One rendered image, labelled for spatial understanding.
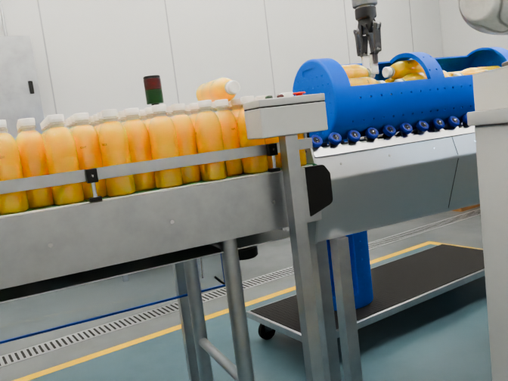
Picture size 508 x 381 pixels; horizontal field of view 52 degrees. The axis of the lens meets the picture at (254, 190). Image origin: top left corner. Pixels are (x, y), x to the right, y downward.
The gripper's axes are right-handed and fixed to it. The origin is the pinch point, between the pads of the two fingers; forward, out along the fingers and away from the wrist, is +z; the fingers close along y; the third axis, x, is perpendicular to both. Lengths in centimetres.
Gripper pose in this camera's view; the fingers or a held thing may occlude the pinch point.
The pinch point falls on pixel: (370, 65)
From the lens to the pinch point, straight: 198.0
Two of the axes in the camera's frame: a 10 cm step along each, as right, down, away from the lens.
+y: -4.2, -0.6, 9.0
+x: -9.0, 1.6, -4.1
